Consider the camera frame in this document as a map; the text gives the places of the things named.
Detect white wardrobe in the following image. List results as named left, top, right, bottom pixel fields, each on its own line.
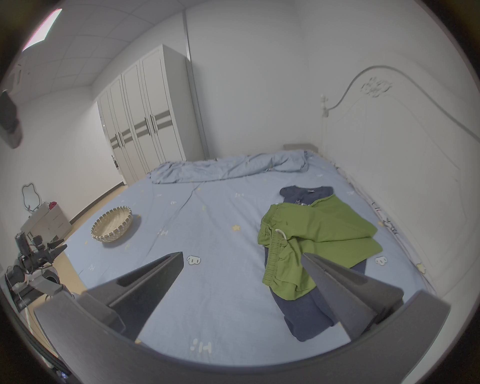
left=97, top=44, right=206, bottom=187

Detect white chest of drawers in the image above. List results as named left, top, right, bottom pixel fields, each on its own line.
left=20, top=202, right=73, bottom=241

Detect round woven basket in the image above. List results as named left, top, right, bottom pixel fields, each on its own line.
left=90, top=205, right=134, bottom=244

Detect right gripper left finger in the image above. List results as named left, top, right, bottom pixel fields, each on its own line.
left=77, top=252, right=184, bottom=343

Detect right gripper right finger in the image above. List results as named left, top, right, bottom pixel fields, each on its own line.
left=301, top=252, right=405, bottom=343

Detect dark blue printed T-shirt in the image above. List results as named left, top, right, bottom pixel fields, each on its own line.
left=263, top=185, right=367, bottom=343

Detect bed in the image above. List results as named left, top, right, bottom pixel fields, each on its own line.
left=64, top=65, right=480, bottom=367

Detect green shorts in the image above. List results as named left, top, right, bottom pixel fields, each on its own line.
left=257, top=195, right=384, bottom=302

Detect pale blue quilt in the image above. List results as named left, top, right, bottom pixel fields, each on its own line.
left=148, top=150, right=313, bottom=185

